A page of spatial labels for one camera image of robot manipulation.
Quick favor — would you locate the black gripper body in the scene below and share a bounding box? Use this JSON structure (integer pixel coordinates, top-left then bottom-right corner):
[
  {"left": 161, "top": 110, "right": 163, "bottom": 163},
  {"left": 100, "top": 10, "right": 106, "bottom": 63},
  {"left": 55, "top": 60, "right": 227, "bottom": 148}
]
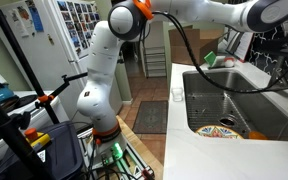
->
[{"left": 257, "top": 38, "right": 288, "bottom": 58}]

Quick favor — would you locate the robot base controller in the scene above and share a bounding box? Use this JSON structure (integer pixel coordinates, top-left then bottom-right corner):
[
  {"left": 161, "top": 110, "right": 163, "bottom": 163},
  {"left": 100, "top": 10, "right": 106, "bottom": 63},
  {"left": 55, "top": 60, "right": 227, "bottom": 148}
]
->
[{"left": 77, "top": 128, "right": 155, "bottom": 180}]

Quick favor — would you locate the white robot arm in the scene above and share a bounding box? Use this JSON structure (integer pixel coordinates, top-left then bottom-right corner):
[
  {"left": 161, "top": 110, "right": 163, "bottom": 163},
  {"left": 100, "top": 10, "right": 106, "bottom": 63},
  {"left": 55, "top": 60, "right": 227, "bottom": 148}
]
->
[{"left": 77, "top": 0, "right": 288, "bottom": 145}]

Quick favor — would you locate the white sponge holder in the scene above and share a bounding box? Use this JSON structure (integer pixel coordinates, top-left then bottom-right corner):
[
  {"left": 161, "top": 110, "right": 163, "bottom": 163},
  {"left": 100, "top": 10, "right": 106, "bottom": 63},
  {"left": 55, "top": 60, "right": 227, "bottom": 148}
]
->
[{"left": 210, "top": 56, "right": 235, "bottom": 68}]

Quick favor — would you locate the green sponge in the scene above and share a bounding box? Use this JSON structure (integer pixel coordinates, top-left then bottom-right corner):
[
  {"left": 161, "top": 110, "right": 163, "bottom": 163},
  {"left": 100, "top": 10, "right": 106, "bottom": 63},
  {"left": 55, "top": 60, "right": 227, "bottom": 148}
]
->
[{"left": 204, "top": 51, "right": 216, "bottom": 66}]

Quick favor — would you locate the cardboard box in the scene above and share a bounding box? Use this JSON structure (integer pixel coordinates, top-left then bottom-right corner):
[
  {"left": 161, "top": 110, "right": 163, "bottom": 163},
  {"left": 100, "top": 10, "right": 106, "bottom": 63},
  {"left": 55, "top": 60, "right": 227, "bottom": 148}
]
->
[{"left": 169, "top": 26, "right": 223, "bottom": 65}]

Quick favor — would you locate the orange object in sink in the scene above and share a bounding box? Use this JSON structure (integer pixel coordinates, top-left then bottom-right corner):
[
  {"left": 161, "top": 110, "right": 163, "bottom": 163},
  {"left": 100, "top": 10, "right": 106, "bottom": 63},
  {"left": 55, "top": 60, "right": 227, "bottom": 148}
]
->
[{"left": 248, "top": 131, "right": 267, "bottom": 140}]

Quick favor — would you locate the stainless steel sink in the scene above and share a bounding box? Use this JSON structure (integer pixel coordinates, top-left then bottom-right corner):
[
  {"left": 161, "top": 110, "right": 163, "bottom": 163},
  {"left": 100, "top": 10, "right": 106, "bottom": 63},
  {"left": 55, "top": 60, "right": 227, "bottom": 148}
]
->
[{"left": 182, "top": 71, "right": 288, "bottom": 141}]

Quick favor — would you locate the colourful patterned plate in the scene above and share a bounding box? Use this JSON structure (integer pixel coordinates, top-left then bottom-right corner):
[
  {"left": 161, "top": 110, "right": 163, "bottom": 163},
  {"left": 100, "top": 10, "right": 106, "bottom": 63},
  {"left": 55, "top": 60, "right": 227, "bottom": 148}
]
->
[{"left": 196, "top": 125, "right": 242, "bottom": 139}]

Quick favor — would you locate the clear plastic cup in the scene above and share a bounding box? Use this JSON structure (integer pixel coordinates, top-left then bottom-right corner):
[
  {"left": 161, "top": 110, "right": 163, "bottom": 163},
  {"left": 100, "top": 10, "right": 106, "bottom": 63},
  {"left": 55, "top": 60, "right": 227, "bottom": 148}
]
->
[{"left": 171, "top": 87, "right": 183, "bottom": 102}]

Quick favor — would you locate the patterned floor rug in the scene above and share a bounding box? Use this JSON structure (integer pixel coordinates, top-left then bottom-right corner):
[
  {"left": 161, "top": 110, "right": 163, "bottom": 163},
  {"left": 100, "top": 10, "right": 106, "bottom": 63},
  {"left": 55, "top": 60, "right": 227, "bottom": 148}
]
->
[{"left": 132, "top": 101, "right": 168, "bottom": 134}]

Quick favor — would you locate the white refrigerator with photos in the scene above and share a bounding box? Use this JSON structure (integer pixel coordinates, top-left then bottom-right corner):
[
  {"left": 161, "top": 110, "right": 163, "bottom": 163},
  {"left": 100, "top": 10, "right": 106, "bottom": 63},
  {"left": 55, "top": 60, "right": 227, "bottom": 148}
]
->
[{"left": 0, "top": 0, "right": 122, "bottom": 124}]

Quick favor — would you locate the black storage bin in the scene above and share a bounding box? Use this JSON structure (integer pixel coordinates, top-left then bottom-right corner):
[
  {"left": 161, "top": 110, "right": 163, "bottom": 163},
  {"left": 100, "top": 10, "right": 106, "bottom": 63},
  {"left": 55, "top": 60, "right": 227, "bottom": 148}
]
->
[{"left": 0, "top": 122, "right": 83, "bottom": 180}]

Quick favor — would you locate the emergency stop button box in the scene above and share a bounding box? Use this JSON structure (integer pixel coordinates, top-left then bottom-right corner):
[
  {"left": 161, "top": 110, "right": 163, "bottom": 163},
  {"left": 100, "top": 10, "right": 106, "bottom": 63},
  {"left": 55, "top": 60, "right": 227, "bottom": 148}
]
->
[{"left": 24, "top": 128, "right": 51, "bottom": 148}]

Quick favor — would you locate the blue tool on counter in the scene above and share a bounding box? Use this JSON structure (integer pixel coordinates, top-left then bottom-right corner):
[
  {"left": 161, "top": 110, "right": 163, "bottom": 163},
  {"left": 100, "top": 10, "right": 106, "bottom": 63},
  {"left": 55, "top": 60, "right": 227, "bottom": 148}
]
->
[{"left": 0, "top": 83, "right": 19, "bottom": 106}]

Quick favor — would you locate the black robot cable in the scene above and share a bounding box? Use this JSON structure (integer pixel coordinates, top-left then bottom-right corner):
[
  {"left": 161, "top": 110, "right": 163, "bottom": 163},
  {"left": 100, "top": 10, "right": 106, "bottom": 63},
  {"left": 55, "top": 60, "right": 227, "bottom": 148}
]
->
[{"left": 150, "top": 10, "right": 288, "bottom": 94}]

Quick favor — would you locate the black camera tripod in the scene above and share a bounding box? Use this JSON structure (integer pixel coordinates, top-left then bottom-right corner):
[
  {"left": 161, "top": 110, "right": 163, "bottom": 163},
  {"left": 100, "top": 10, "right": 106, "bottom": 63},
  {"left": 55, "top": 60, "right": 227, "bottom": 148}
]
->
[{"left": 0, "top": 8, "right": 89, "bottom": 180}]

